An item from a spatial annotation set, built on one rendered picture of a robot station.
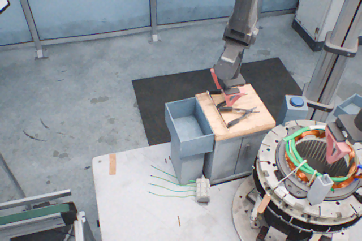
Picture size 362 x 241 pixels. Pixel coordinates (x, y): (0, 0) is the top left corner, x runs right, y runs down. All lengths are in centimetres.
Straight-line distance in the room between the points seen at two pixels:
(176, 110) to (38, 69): 211
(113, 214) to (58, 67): 205
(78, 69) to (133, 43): 57
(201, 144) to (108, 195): 40
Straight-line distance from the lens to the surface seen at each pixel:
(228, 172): 126
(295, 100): 125
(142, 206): 124
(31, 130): 264
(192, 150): 107
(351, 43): 132
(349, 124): 70
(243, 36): 95
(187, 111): 119
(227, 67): 93
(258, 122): 111
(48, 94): 287
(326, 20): 326
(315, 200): 92
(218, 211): 123
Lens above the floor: 186
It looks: 48 degrees down
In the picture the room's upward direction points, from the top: 2 degrees clockwise
